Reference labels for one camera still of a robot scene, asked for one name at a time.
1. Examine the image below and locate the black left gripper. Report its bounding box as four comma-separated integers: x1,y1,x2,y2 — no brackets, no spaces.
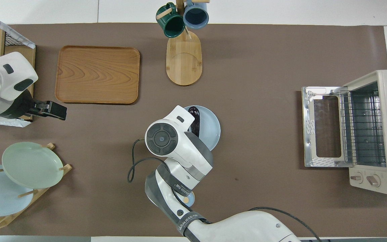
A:
0,89,67,121

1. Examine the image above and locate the dark purple eggplant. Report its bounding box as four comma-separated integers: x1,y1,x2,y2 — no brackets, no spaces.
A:
187,106,201,137

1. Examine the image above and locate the pale green racked plate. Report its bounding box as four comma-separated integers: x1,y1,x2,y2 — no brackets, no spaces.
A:
2,142,64,189

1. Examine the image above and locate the wooden serving tray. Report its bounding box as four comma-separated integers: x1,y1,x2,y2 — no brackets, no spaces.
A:
55,45,141,105

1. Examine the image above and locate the wooden plate rack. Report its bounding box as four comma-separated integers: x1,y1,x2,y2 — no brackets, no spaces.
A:
0,143,73,231

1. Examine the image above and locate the wooden mug tree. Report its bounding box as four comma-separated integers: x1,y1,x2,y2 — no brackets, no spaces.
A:
156,0,211,86

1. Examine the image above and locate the dark green mug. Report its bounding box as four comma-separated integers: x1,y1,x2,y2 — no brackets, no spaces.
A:
156,3,186,38

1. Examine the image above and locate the blue mug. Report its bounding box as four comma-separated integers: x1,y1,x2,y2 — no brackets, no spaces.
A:
183,0,210,30

